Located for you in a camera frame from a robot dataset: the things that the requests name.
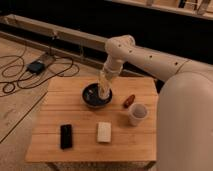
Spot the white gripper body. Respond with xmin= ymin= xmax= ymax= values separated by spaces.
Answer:
xmin=98 ymin=69 xmax=114 ymax=100

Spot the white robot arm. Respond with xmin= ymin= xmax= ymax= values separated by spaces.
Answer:
xmin=99 ymin=35 xmax=213 ymax=171

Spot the dark ceramic bowl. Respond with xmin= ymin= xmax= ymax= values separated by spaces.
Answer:
xmin=82 ymin=83 xmax=112 ymax=108

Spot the small brown bottle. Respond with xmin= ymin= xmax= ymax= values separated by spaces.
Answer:
xmin=123 ymin=94 xmax=135 ymax=108

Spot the long wooden beam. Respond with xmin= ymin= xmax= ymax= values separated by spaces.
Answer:
xmin=0 ymin=14 xmax=145 ymax=72

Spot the white plastic cup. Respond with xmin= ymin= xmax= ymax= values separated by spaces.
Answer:
xmin=128 ymin=103 xmax=148 ymax=126

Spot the wooden table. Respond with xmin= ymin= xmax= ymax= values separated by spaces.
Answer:
xmin=26 ymin=77 xmax=158 ymax=162

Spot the white rectangular block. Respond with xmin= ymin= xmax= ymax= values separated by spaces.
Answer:
xmin=97 ymin=122 xmax=111 ymax=143

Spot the black rectangular remote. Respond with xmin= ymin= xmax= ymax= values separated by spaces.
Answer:
xmin=60 ymin=124 xmax=72 ymax=149

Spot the black power adapter box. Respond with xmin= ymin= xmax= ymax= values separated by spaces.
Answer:
xmin=27 ymin=61 xmax=45 ymax=74

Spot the black floor cable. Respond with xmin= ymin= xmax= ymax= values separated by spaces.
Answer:
xmin=0 ymin=44 xmax=81 ymax=95

